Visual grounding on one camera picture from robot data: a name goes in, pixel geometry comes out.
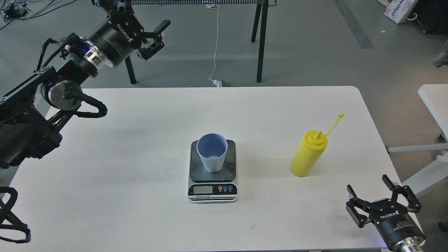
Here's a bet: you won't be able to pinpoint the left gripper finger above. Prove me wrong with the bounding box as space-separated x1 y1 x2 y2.
92 0 135 23
138 20 171 60

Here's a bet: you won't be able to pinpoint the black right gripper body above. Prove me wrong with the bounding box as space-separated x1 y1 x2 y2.
371 210 426 252

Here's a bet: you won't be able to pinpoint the blue plastic cup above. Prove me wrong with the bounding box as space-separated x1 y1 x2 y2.
196 133 228 173

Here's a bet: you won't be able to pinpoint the yellow squeeze bottle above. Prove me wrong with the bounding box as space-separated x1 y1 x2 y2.
290 114 345 177

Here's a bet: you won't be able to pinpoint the white side table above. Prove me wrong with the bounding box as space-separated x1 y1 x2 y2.
386 84 448 198

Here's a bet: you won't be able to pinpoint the black cables on floor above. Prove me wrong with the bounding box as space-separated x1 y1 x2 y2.
0 0 77 30

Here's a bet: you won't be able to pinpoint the black cable loop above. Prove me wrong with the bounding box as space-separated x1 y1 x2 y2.
0 186 32 244

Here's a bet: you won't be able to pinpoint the digital kitchen scale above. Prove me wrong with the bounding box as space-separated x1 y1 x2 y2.
187 139 239 204

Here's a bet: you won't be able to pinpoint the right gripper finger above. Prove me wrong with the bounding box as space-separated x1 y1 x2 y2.
346 184 378 229
381 174 422 214

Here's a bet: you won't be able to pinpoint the white cardboard box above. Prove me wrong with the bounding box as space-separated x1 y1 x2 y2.
384 0 419 24

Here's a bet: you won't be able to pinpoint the white power cable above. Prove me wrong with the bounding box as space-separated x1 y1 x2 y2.
206 3 222 86

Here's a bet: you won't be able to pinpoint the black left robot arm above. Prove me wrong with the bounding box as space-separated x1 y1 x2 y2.
0 0 171 169

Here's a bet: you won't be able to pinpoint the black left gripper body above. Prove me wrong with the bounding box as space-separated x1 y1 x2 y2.
87 15 144 67

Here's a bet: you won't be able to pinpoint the black trestle table stand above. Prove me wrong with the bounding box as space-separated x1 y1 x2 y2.
119 0 278 84

